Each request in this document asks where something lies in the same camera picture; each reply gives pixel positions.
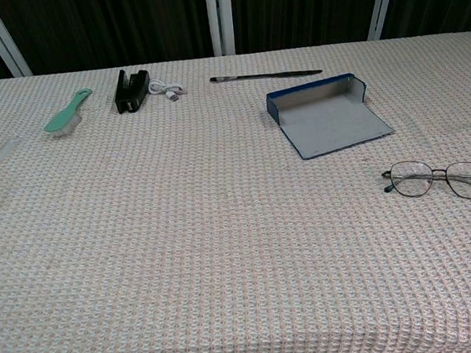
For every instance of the green plastic brush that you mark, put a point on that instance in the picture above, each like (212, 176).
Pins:
(65, 116)

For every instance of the beige waffle tablecloth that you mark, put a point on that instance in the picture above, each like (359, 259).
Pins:
(205, 251)

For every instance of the black plastic holder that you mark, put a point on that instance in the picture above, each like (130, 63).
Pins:
(126, 99)

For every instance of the black knife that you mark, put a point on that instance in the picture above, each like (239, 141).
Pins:
(267, 75)

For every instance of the small white clip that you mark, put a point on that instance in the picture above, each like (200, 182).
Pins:
(173, 94)

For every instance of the blue-edged grey tray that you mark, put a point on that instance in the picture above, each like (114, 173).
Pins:
(331, 124)

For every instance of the metal-framed eyeglasses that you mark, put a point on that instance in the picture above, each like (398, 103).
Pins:
(410, 179)

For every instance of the dark pleated curtain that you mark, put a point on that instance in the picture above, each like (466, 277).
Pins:
(118, 24)

